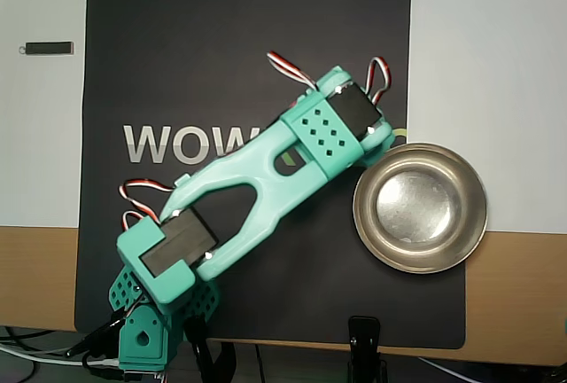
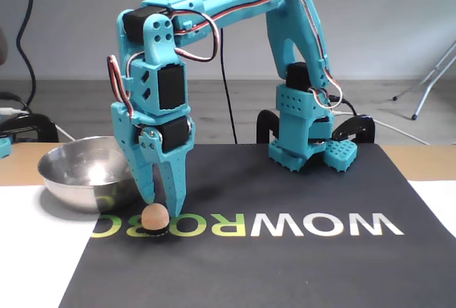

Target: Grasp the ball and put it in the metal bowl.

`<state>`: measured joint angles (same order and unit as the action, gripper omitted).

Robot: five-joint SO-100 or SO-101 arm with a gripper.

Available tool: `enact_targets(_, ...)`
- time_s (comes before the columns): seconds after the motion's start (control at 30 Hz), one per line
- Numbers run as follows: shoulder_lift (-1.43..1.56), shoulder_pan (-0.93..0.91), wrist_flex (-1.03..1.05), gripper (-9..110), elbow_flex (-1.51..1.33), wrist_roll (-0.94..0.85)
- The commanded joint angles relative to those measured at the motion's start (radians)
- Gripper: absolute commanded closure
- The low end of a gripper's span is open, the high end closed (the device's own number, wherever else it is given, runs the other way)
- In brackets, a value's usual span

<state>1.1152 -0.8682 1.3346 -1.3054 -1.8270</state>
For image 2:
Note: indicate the black table clamp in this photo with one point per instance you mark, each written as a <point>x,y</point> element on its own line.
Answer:
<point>44,122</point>
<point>263,126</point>
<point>356,124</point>

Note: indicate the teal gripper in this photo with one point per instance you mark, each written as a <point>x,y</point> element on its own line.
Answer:
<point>173,136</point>

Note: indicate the small teal printed part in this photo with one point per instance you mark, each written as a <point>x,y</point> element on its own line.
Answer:
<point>4,147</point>

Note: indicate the wooden ball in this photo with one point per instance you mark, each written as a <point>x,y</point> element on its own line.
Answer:
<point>154,217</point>

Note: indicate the white folding stand legs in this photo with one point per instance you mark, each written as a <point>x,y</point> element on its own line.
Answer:
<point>423,97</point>

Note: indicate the metal bowl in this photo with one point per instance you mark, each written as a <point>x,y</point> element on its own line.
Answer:
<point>71,194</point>

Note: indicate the black WOWROBO printed mat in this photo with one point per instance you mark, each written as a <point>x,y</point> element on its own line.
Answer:
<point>249,269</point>

